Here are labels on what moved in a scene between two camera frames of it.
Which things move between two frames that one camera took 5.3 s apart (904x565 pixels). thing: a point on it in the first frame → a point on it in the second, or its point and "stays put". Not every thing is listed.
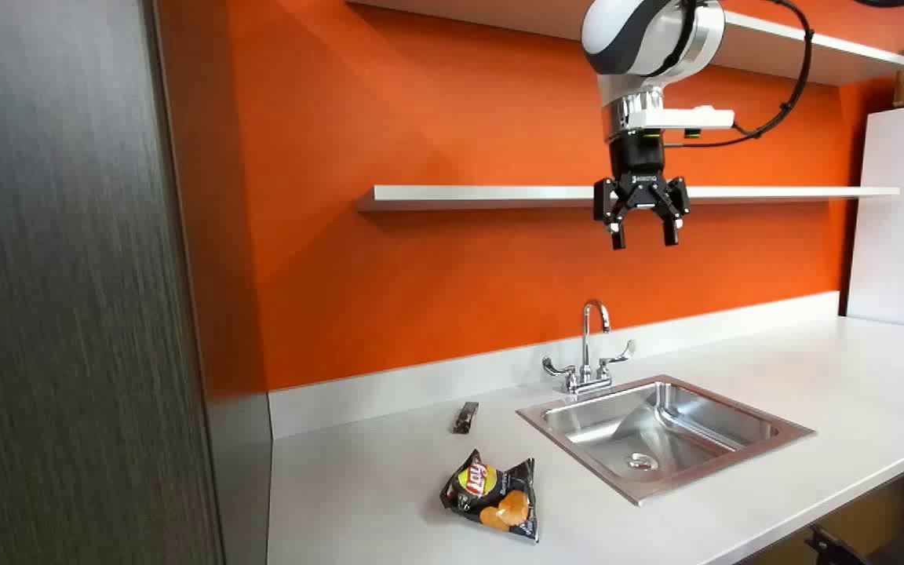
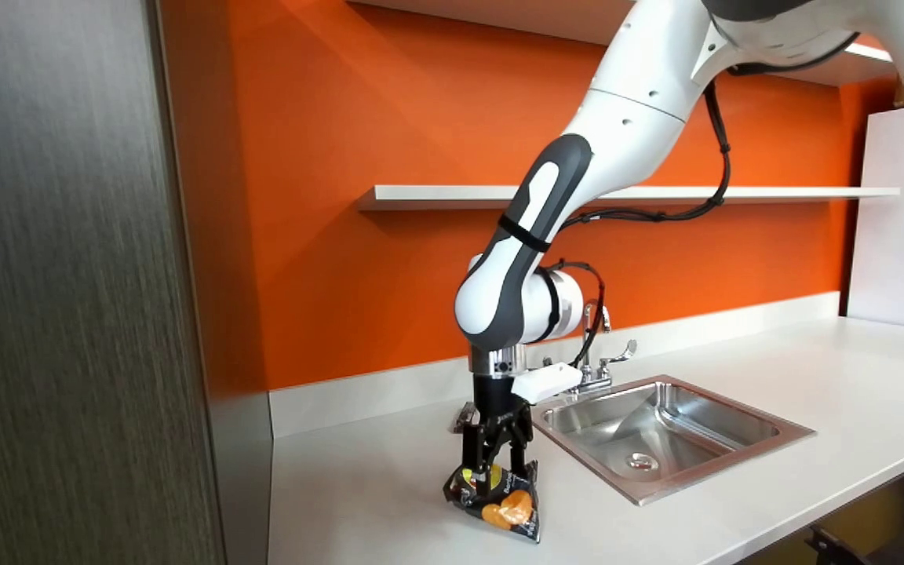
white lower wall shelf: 587,192 stays put
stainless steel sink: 658,434 stays put
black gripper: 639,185 → 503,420
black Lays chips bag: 494,497 stays put
